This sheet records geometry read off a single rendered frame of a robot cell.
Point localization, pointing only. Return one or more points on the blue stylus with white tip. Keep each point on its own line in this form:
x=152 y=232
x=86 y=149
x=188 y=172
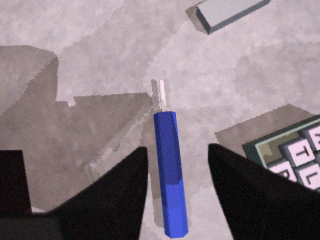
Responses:
x=170 y=171

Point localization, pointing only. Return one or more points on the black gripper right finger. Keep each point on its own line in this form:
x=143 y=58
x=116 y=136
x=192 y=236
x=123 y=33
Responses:
x=260 y=204

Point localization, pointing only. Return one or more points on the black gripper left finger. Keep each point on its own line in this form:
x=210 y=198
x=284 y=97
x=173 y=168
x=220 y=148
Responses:
x=111 y=208

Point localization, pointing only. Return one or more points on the keyboard with white letter keys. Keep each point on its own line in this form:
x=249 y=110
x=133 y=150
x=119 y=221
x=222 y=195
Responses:
x=292 y=152

